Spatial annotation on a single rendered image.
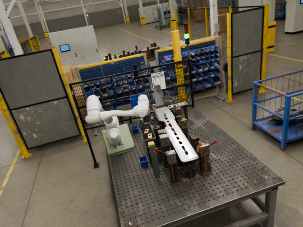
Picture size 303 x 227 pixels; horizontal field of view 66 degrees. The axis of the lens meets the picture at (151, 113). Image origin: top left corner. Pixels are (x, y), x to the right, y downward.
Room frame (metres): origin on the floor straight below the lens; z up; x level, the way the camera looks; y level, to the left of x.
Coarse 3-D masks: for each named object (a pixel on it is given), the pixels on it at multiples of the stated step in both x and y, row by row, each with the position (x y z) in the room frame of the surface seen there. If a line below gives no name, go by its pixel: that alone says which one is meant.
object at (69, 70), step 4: (68, 64) 7.73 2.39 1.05; (72, 64) 7.63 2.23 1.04; (80, 64) 7.38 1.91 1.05; (84, 64) 7.30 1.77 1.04; (64, 68) 7.18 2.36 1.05; (68, 68) 7.09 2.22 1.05; (72, 68) 7.02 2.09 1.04; (64, 72) 6.67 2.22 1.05; (68, 72) 6.61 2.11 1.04; (72, 72) 7.02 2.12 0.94; (68, 76) 6.61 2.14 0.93; (72, 76) 6.93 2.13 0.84; (76, 76) 7.03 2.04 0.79; (68, 80) 6.60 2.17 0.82; (72, 80) 6.73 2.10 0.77; (76, 80) 6.72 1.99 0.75
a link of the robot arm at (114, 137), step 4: (112, 128) 2.65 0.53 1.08; (116, 128) 2.66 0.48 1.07; (108, 132) 2.62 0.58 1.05; (112, 132) 2.57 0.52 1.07; (116, 132) 2.57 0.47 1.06; (108, 136) 2.57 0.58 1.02; (112, 136) 2.54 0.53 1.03; (116, 136) 2.54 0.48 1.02; (112, 140) 2.54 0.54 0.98; (116, 140) 2.55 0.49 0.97; (112, 144) 2.61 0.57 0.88; (116, 144) 2.62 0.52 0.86
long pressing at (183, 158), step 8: (160, 112) 3.05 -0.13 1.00; (168, 112) 3.01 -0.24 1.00; (160, 120) 2.80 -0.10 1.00; (168, 120) 2.76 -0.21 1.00; (168, 128) 2.55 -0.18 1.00; (176, 128) 2.51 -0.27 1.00; (176, 136) 2.33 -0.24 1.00; (184, 136) 2.30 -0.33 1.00; (176, 144) 2.17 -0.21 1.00; (184, 144) 2.14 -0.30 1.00; (176, 152) 2.02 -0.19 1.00; (184, 152) 2.00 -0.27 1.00; (192, 152) 1.97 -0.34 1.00; (184, 160) 1.86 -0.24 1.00; (192, 160) 1.86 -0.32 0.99
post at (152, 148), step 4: (148, 148) 2.01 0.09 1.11; (152, 148) 2.00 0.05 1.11; (152, 152) 2.00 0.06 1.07; (152, 156) 2.01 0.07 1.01; (152, 160) 2.01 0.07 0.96; (156, 160) 2.01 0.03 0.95; (152, 164) 2.01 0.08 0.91; (156, 164) 2.01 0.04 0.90; (156, 168) 2.01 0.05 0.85; (156, 172) 2.01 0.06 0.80; (156, 176) 2.01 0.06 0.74; (160, 176) 2.04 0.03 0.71
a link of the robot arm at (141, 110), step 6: (138, 108) 1.98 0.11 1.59; (144, 108) 1.98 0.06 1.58; (102, 114) 2.20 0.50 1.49; (108, 114) 2.20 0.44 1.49; (114, 114) 2.17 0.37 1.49; (120, 114) 2.10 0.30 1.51; (126, 114) 2.04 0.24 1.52; (132, 114) 2.02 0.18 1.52; (138, 114) 1.94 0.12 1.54; (144, 114) 1.94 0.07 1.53; (102, 120) 2.20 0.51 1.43
